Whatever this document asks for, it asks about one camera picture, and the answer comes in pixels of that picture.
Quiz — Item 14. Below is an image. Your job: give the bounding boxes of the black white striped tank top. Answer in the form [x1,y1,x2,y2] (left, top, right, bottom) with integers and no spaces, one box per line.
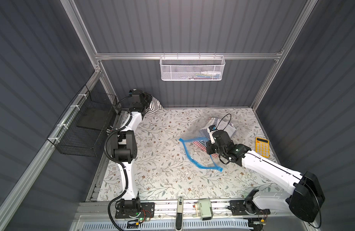
[146,96,163,115]

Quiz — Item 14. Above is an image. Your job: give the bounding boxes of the clear vacuum bag blue zipper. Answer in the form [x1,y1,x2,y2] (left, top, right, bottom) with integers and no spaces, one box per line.
[179,113,251,172]

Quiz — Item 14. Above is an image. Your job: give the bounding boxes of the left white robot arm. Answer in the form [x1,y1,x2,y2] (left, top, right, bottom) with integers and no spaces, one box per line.
[104,90,152,215]

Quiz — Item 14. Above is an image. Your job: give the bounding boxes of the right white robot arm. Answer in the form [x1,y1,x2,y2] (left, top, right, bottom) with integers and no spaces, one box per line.
[206,126,325,224]

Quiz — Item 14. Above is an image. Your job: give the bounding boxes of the yellow calculator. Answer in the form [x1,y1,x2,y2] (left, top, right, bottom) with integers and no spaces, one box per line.
[255,137,271,158]

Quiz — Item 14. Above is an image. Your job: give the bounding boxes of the pens in mug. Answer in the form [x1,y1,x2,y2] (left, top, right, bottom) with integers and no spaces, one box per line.
[106,126,115,136]

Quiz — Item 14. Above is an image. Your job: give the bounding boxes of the pale green box device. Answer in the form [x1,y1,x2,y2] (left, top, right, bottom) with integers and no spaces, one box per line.
[194,198,214,220]

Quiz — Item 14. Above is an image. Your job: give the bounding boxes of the markers in white basket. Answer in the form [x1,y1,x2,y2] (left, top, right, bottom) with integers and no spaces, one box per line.
[182,71,222,80]

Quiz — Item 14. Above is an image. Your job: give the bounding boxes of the black white handheld tool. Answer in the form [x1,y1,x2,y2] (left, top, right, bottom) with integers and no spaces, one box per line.
[175,196,184,231]

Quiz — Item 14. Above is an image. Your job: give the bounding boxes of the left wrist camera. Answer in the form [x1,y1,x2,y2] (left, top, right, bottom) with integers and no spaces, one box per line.
[129,89,138,96]

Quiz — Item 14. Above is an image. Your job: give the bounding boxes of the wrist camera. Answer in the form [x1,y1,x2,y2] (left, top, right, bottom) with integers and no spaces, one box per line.
[129,89,138,96]
[207,125,217,144]

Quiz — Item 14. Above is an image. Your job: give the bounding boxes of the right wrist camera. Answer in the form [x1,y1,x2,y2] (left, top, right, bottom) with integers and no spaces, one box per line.
[207,125,217,144]

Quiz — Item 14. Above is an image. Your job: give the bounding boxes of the white wire mesh basket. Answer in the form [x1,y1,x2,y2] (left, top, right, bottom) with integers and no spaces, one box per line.
[159,55,226,81]

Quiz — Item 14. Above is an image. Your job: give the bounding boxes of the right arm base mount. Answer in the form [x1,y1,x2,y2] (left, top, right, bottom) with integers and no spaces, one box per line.
[227,199,271,216]

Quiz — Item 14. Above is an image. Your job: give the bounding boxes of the black wire mesh basket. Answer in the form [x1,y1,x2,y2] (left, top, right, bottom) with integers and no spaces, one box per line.
[47,87,117,157]

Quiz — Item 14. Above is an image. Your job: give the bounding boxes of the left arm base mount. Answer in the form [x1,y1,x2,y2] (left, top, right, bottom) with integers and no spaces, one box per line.
[114,199,155,219]

